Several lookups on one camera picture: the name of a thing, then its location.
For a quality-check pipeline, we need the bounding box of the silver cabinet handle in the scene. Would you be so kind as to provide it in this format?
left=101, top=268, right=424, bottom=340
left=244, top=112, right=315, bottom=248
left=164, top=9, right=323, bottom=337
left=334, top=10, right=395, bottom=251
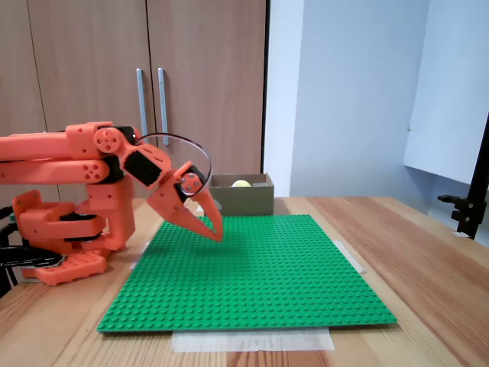
left=157, top=67, right=170, bottom=147
left=135, top=67, right=149, bottom=135

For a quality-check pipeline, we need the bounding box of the brown wooden cabinet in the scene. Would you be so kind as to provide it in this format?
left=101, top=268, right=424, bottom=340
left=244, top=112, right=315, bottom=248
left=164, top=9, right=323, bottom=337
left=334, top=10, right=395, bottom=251
left=0, top=0, right=267, bottom=200

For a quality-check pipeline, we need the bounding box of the black clamp stand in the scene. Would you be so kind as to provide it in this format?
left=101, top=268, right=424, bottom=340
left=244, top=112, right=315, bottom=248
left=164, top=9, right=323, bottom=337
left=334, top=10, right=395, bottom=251
left=437, top=112, right=489, bottom=241

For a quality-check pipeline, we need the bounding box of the white wall panel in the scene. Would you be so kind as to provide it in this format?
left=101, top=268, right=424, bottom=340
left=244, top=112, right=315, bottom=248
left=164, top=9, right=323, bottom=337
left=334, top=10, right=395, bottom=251
left=403, top=0, right=489, bottom=186

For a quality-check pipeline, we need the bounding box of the open cardboard box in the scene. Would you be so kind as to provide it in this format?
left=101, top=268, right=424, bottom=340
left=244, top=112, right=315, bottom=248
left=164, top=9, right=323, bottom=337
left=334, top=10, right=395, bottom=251
left=208, top=172, right=275, bottom=217

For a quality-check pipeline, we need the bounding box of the thin gripper motor wire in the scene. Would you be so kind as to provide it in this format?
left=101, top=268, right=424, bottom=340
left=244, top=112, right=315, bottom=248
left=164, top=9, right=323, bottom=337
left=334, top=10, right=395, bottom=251
left=135, top=131, right=212, bottom=189

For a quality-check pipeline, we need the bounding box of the translucent tape strip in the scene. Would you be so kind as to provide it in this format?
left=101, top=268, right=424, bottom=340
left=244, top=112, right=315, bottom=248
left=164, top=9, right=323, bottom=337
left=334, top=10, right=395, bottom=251
left=128, top=240, right=151, bottom=271
left=331, top=239, right=366, bottom=274
left=170, top=329, right=336, bottom=353

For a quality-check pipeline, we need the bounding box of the green studded baseplate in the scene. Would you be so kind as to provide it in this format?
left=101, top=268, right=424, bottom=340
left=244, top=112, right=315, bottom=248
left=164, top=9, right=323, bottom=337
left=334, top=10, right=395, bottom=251
left=96, top=213, right=398, bottom=333

